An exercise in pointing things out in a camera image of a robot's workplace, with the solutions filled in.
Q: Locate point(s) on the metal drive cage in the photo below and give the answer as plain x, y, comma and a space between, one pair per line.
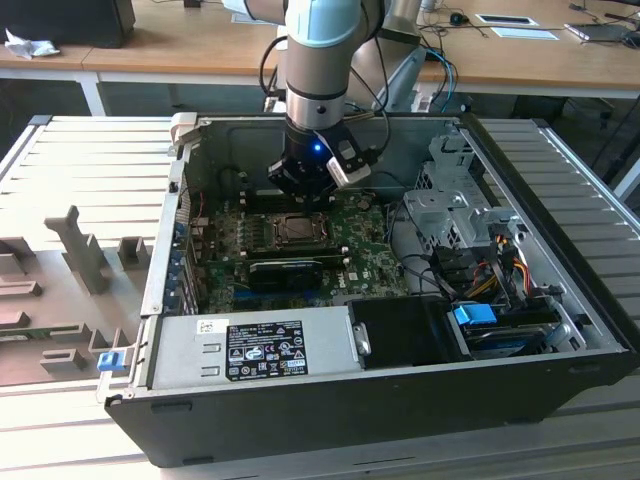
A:
440, 210

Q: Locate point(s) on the silver CPU plate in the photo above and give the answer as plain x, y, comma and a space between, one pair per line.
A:
301, 229

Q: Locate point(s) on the blue disk carrier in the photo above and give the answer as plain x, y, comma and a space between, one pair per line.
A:
472, 316

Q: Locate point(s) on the grey parts rack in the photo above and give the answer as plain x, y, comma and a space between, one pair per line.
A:
60, 300

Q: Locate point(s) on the grey laptop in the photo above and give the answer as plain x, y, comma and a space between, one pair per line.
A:
597, 32

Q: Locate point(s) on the green motherboard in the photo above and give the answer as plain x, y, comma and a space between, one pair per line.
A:
370, 250

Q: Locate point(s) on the black PC case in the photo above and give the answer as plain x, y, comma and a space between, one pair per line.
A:
300, 415

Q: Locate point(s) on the wooden desk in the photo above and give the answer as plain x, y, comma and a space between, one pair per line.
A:
50, 62
210, 45

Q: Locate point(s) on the CPU socket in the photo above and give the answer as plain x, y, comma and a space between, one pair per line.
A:
271, 220

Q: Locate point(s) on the black disk drive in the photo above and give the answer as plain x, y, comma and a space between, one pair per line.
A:
520, 330

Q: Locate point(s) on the pale blue teach pendant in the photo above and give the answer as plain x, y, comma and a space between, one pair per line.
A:
407, 70

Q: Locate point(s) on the beige plastic case latch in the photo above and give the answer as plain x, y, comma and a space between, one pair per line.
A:
182, 127

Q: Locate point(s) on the black RAM slots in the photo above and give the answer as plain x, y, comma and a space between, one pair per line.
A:
295, 252
265, 202

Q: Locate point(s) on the black graphics card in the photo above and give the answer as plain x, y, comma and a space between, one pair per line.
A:
285, 275

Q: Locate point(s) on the black computer mouse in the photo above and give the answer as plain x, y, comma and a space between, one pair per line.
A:
457, 19

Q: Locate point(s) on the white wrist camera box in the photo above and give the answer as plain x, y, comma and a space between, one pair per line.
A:
345, 175

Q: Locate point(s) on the green RAM stick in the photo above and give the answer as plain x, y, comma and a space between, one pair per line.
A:
50, 331

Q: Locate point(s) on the blue case latch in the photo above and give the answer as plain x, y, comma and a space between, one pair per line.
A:
111, 362

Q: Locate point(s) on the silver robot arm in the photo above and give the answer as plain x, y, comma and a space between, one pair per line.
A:
315, 65

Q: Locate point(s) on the grey power supply unit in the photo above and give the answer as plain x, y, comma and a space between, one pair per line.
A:
175, 360

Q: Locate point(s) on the crumpled white paper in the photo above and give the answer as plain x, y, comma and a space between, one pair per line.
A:
32, 46

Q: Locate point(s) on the black computer box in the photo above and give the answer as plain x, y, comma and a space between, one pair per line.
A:
65, 22

